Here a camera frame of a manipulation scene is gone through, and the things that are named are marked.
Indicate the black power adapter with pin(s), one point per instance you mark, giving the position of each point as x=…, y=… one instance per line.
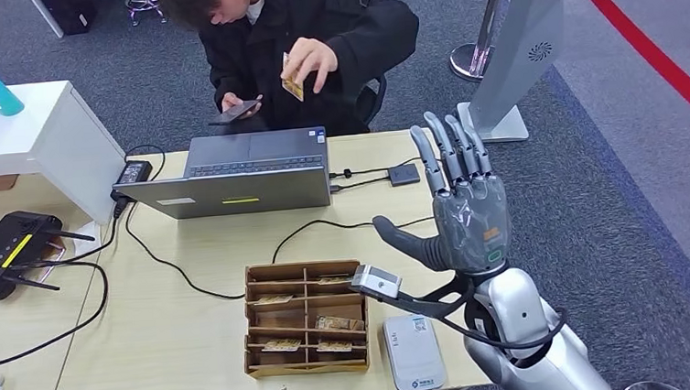
x=134, y=172

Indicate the white card reader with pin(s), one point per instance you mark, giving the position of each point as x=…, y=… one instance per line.
x=414, y=359

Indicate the pink edged flat device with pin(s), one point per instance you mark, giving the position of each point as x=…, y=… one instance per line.
x=53, y=256

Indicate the yellow patterned ID card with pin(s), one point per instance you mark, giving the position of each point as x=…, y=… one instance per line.
x=294, y=88

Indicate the white furniture panel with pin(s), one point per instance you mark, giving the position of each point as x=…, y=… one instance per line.
x=44, y=17

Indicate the dark smartphone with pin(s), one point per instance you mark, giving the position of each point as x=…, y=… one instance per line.
x=236, y=112

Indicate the grey laptop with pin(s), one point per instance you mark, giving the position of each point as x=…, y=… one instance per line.
x=229, y=192

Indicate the person's right hand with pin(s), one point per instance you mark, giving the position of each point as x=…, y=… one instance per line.
x=234, y=100

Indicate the white shelf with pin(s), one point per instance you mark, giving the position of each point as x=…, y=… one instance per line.
x=43, y=135

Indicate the chrome stanchion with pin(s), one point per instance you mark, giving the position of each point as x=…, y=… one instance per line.
x=471, y=63

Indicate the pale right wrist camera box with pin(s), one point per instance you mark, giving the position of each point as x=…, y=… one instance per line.
x=378, y=281

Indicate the black office chair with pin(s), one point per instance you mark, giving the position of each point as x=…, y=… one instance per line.
x=375, y=100

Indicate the wooden card organizer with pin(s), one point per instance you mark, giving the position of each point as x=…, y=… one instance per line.
x=278, y=320

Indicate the silver kiosk stand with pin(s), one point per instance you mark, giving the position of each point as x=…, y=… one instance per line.
x=521, y=23

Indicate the dark grey USB hub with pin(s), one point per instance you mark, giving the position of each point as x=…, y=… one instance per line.
x=403, y=175

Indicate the chrome stool base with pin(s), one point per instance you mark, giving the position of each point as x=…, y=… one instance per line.
x=143, y=1

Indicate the transparent round object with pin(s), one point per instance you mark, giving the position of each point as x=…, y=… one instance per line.
x=650, y=389

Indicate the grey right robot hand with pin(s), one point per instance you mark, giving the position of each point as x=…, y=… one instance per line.
x=472, y=227

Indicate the black cabinet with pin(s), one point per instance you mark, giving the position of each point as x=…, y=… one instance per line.
x=68, y=12

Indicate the person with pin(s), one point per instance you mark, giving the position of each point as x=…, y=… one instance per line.
x=357, y=28

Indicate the white paper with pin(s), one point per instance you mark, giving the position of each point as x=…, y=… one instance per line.
x=85, y=236

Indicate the person's left hand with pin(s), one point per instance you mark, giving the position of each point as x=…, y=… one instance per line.
x=317, y=56

